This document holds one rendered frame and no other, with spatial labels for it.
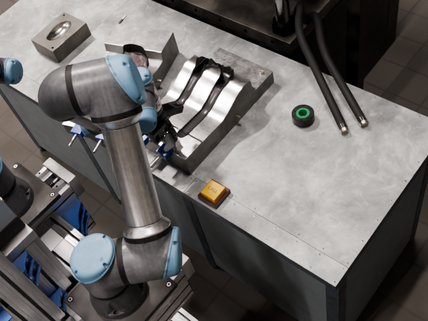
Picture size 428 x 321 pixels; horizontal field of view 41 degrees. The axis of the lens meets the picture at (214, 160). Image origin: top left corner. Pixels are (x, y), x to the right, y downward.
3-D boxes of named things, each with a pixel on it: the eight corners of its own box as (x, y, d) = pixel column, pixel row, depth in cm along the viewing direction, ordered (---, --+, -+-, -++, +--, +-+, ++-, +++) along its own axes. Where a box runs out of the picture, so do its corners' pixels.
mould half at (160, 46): (125, 146, 214) (116, 128, 205) (67, 132, 223) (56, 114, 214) (179, 51, 238) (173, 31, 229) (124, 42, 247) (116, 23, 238)
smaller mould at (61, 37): (58, 63, 247) (52, 51, 241) (37, 51, 254) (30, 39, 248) (92, 34, 254) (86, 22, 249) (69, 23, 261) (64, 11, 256)
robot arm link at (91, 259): (85, 259, 150) (65, 234, 139) (135, 249, 149) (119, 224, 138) (83, 303, 143) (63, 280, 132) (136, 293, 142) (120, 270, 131)
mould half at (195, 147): (190, 174, 201) (182, 151, 190) (137, 143, 214) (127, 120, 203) (274, 81, 220) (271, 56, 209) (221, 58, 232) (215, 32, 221)
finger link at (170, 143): (166, 158, 195) (155, 139, 189) (178, 146, 197) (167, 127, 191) (172, 161, 193) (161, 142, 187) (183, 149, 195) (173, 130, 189)
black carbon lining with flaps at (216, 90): (185, 143, 201) (178, 127, 193) (151, 125, 208) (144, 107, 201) (244, 79, 214) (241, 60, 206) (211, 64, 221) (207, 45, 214)
